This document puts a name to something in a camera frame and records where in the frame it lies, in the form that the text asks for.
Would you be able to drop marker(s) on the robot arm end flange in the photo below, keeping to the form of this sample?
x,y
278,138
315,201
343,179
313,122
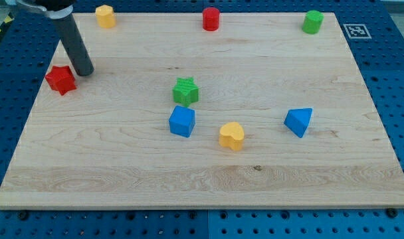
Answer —
x,y
52,9

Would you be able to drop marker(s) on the blue cube block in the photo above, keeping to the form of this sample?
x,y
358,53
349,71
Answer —
x,y
182,121

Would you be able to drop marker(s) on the wooden board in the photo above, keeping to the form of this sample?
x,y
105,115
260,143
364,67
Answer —
x,y
107,145

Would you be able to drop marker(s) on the green star block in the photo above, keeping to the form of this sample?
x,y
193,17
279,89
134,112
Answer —
x,y
185,91

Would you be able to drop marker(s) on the yellow heart block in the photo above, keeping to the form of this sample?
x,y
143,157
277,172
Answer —
x,y
232,135

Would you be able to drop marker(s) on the blue triangular prism block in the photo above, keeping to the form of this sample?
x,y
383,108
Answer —
x,y
298,120

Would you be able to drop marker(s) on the red cylinder block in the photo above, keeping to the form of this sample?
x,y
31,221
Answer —
x,y
211,16

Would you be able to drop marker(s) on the yellow hexagon block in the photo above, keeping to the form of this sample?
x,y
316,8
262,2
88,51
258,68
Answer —
x,y
105,16

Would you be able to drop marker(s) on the red star block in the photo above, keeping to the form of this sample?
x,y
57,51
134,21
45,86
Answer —
x,y
61,79

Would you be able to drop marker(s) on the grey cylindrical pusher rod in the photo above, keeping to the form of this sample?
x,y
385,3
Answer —
x,y
74,45

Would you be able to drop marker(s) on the green cylinder block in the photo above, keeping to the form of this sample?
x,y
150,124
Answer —
x,y
312,22

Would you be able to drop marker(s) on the white fiducial marker tag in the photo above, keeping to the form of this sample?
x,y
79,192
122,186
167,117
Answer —
x,y
356,31

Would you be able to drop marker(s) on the black bolt front left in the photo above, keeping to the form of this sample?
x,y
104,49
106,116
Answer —
x,y
23,215

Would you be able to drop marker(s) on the black bolt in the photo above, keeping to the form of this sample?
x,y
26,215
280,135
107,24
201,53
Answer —
x,y
23,215
391,212

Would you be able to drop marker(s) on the black bolt front right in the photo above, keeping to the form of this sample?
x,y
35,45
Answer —
x,y
391,212

